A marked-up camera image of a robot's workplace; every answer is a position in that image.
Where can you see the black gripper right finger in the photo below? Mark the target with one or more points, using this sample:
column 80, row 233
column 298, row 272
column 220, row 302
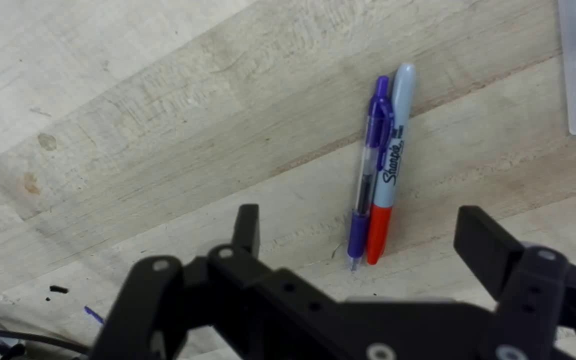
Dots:
column 487, row 249

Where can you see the grey red Sharpie marker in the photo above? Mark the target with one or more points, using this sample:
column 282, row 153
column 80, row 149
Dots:
column 386, row 184

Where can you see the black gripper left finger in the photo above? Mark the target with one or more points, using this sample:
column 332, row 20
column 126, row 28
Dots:
column 247, row 229

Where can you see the purple ballpoint pen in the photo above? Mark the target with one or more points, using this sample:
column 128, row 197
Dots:
column 370, row 162

